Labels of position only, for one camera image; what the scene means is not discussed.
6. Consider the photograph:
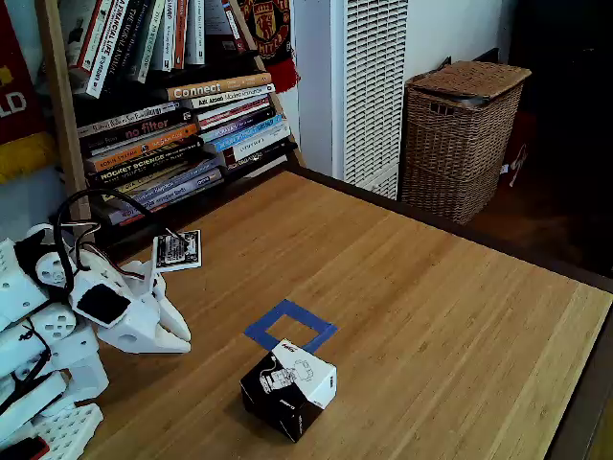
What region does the black and white servo box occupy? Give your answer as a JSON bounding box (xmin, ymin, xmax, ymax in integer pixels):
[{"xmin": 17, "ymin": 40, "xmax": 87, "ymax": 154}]
[{"xmin": 238, "ymin": 338, "xmax": 338, "ymax": 445}]

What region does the blue tape square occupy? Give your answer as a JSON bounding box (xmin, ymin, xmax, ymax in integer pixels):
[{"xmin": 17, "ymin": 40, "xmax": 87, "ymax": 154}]
[{"xmin": 243, "ymin": 298, "xmax": 339, "ymax": 357}]

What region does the purple book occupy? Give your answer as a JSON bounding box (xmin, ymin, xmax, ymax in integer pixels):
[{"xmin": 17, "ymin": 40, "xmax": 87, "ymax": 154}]
[{"xmin": 107, "ymin": 165, "xmax": 225, "ymax": 226}]

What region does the black Rocket Science book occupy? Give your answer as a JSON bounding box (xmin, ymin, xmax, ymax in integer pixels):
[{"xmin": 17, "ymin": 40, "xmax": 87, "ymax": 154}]
[{"xmin": 84, "ymin": 136, "xmax": 206, "ymax": 189}]

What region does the orange Robin Sharma book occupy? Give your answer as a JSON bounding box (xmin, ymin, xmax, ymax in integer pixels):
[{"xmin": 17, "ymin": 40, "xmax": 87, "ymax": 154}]
[{"xmin": 83, "ymin": 123, "xmax": 200, "ymax": 174}]

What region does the red and black clamp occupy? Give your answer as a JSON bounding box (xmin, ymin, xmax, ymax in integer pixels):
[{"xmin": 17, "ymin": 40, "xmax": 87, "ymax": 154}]
[{"xmin": 0, "ymin": 435, "xmax": 52, "ymax": 460}]

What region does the black no filter book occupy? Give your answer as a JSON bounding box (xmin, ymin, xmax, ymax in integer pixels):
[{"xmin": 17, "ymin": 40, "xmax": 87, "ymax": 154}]
[{"xmin": 79, "ymin": 108, "xmax": 193, "ymax": 155}]

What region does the light blue book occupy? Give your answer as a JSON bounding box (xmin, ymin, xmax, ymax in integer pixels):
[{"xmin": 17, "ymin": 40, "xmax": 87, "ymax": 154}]
[{"xmin": 210, "ymin": 113, "xmax": 284, "ymax": 154}]

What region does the wooden ladder bookshelf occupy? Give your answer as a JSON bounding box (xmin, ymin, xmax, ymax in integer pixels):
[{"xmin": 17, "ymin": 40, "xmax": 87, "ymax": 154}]
[{"xmin": 35, "ymin": 0, "xmax": 307, "ymax": 253}]

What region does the white Modern Romance book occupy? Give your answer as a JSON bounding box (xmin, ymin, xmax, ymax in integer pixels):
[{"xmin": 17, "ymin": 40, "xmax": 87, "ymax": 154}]
[{"xmin": 181, "ymin": 82, "xmax": 277, "ymax": 111}]

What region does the orange Connect book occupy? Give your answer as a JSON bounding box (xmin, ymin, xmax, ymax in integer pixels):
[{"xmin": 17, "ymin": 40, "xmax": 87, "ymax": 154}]
[{"xmin": 166, "ymin": 72, "xmax": 273, "ymax": 103}]

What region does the red and yellow banner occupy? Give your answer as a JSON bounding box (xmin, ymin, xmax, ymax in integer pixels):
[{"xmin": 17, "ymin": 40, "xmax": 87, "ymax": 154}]
[{"xmin": 0, "ymin": 0, "xmax": 57, "ymax": 186}]

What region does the white red Financial Life book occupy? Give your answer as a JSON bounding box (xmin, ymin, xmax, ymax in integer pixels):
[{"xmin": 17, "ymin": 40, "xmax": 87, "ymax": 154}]
[{"xmin": 84, "ymin": 0, "xmax": 131, "ymax": 100}]

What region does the white louvered heater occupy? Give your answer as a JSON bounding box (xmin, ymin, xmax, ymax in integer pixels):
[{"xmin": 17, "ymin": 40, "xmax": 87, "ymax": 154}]
[{"xmin": 329, "ymin": 0, "xmax": 411, "ymax": 201}]

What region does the red football scarf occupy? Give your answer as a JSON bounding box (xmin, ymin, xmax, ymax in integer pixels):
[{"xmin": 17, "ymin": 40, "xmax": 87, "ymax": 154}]
[{"xmin": 237, "ymin": 0, "xmax": 302, "ymax": 95}]

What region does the wicker laundry basket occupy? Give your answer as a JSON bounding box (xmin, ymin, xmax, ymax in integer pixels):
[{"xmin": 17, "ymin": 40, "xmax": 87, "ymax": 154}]
[{"xmin": 400, "ymin": 59, "xmax": 534, "ymax": 226}]

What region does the red bag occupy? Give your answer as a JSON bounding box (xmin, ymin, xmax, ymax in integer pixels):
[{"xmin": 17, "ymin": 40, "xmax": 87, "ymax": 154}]
[{"xmin": 499, "ymin": 112, "xmax": 535, "ymax": 189}]

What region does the white wrist camera board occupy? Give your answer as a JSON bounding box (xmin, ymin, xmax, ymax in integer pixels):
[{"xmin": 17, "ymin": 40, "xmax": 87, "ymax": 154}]
[{"xmin": 151, "ymin": 229, "xmax": 204, "ymax": 275}]

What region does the white perforated base plate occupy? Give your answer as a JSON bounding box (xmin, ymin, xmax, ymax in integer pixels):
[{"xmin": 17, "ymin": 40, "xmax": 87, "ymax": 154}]
[{"xmin": 0, "ymin": 401, "xmax": 104, "ymax": 460}]

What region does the black camera cable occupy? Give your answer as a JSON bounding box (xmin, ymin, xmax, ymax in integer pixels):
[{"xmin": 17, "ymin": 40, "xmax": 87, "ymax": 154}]
[{"xmin": 54, "ymin": 188, "xmax": 193, "ymax": 301}]

